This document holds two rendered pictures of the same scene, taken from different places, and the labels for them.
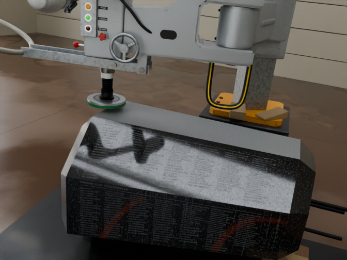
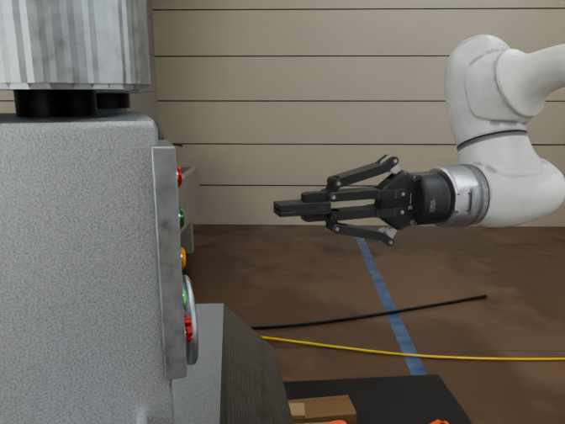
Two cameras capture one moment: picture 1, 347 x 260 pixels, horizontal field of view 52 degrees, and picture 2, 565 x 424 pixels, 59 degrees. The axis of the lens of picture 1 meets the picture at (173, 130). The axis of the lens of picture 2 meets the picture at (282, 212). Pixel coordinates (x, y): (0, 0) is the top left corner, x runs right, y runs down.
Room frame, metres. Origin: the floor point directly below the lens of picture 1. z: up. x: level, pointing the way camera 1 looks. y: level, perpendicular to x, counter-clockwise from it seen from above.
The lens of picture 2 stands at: (1.88, 1.07, 1.60)
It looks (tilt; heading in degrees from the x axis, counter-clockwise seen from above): 14 degrees down; 250
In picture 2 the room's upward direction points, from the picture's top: straight up
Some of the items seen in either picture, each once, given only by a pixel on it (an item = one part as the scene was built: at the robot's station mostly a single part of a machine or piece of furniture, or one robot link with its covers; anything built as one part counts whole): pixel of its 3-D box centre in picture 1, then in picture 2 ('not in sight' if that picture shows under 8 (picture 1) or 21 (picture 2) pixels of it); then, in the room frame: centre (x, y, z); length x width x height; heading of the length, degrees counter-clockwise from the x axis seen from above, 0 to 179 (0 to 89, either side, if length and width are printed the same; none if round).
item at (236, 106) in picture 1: (227, 81); not in sight; (1.89, -0.26, 1.08); 0.23 x 0.03 x 0.32; 88
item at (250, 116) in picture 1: (248, 107); not in sight; (2.49, -0.52, 0.76); 0.49 x 0.49 x 0.05; 75
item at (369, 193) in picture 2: not in sight; (363, 193); (1.54, 0.48, 1.46); 0.11 x 0.04 x 0.01; 178
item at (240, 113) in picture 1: (237, 110); not in sight; (2.26, -0.41, 0.81); 0.20 x 0.10 x 0.05; 173
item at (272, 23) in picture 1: (257, 19); not in sight; (2.30, -0.44, 1.39); 0.74 x 0.34 x 0.25; 156
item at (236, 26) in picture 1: (236, 26); not in sight; (1.89, -0.26, 1.37); 0.19 x 0.19 x 0.20
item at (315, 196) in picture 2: not in sight; (320, 189); (1.61, 0.48, 1.47); 0.05 x 0.01 x 0.03; 178
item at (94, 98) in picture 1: (106, 99); not in sight; (1.92, 0.39, 0.90); 0.21 x 0.21 x 0.01
